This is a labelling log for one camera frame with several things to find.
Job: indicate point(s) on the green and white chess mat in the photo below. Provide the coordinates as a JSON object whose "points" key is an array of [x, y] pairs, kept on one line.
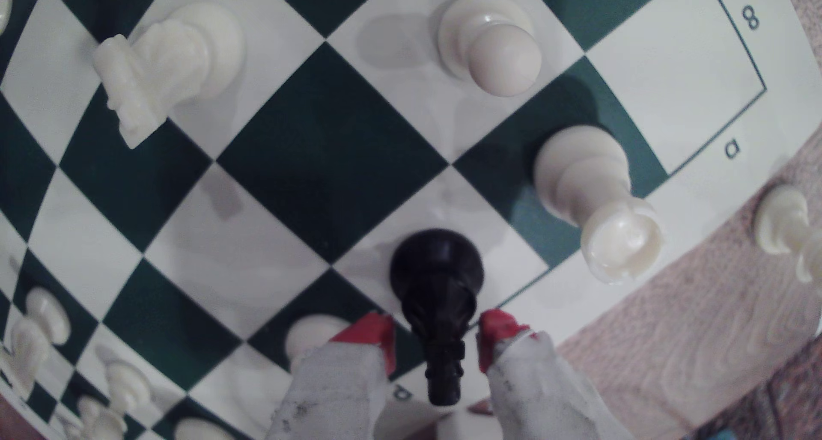
{"points": [[321, 151]]}

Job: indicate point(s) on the white knight chess piece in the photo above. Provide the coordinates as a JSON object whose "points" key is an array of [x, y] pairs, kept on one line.
{"points": [[164, 67], [38, 324]]}

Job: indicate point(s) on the white pawn chess piece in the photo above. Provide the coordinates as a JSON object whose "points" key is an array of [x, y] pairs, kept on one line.
{"points": [[125, 385], [491, 42]]}

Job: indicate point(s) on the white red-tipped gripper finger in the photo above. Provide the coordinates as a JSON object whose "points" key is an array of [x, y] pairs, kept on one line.
{"points": [[539, 395], [334, 388]]}

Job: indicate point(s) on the white rook chess piece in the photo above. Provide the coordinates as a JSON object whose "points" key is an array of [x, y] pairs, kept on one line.
{"points": [[311, 334], [594, 183]]}

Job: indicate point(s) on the black knight chess piece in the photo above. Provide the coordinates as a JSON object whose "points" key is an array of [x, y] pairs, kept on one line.
{"points": [[436, 279]]}

